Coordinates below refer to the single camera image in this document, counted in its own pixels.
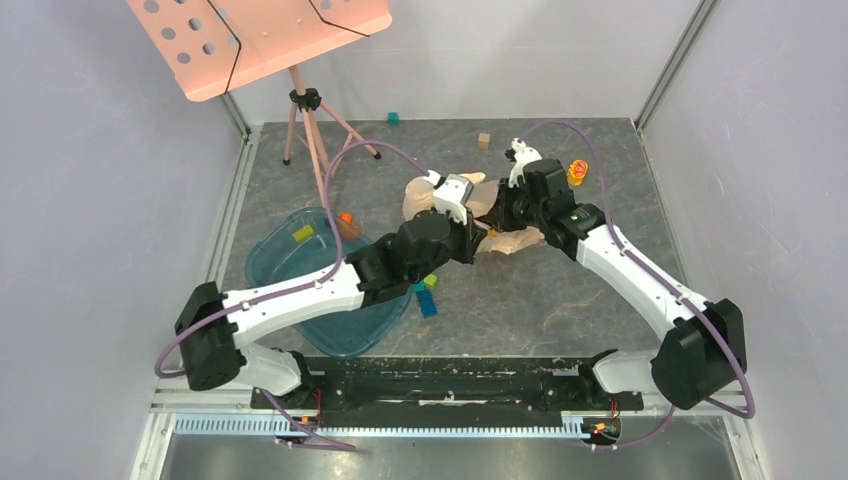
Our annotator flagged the blue lego brick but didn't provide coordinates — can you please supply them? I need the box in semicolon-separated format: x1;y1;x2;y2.
415;288;438;319

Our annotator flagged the aluminium frame rail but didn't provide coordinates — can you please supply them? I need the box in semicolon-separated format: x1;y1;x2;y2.
130;379;772;479

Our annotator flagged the small wooden cube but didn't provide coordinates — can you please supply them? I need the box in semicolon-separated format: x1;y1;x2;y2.
477;132;491;150

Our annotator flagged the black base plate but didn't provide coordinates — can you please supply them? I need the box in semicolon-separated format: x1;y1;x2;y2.
277;356;644;428

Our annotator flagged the pink music stand desk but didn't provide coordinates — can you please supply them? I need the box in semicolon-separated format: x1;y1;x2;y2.
127;0;392;102

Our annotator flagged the translucent cream plastic bag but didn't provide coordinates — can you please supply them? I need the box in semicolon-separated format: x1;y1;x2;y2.
402;172;546;256

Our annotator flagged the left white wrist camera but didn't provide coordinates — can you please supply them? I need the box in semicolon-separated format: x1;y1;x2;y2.
426;170;474;225

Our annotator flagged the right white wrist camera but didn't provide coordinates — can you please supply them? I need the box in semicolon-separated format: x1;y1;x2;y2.
505;137;543;188

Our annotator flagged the yellow butterfly toy block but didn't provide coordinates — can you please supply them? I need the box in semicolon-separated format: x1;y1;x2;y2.
567;159;589;186

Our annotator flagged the yellow green block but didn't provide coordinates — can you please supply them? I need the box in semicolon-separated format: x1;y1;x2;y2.
292;225;315;243

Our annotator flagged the orange curved toy block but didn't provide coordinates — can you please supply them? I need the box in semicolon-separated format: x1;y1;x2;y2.
337;212;360;242

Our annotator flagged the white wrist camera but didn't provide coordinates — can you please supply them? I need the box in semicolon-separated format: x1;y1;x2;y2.
426;170;474;225
505;137;543;188

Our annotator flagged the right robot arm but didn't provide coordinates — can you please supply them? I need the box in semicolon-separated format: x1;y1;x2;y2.
484;159;755;419

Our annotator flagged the lime green cube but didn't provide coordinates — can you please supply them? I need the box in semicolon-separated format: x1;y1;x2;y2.
423;274;438;289

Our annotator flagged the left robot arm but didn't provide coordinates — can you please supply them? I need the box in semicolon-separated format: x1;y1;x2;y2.
175;211;487;408

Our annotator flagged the teal plastic tray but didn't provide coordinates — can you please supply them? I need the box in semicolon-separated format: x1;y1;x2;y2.
244;207;413;359

